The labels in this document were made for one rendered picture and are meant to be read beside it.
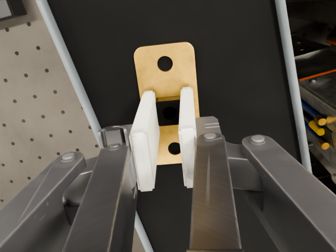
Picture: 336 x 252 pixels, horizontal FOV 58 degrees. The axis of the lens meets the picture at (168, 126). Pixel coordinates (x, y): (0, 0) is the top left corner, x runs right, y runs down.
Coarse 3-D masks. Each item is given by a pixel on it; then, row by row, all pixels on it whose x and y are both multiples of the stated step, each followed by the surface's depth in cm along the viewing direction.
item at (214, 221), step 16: (208, 144) 12; (224, 144) 12; (208, 160) 11; (224, 160) 11; (208, 176) 10; (224, 176) 10; (192, 192) 9; (208, 192) 9; (224, 192) 9; (192, 208) 8; (208, 208) 8; (224, 208) 8; (192, 224) 8; (208, 224) 8; (224, 224) 8; (192, 240) 7; (208, 240) 7; (224, 240) 7
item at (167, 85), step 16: (144, 48) 19; (160, 48) 19; (176, 48) 19; (192, 48) 19; (144, 64) 19; (176, 64) 19; (192, 64) 19; (144, 80) 20; (160, 80) 20; (176, 80) 20; (192, 80) 20; (160, 96) 20; (176, 96) 20; (160, 112) 19; (176, 112) 20; (160, 128) 21; (176, 128) 21; (160, 144) 21; (160, 160) 22; (176, 160) 22
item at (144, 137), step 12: (144, 96) 18; (144, 108) 16; (144, 120) 14; (156, 120) 19; (132, 132) 13; (144, 132) 13; (156, 132) 18; (132, 144) 13; (144, 144) 13; (156, 144) 17; (144, 156) 13; (156, 156) 17; (144, 168) 14; (144, 180) 14
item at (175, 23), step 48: (48, 0) 18; (96, 0) 18; (144, 0) 18; (192, 0) 18; (240, 0) 18; (96, 48) 19; (240, 48) 19; (96, 96) 20; (240, 96) 20; (288, 96) 20; (288, 144) 21; (144, 192) 23; (240, 192) 23; (240, 240) 25
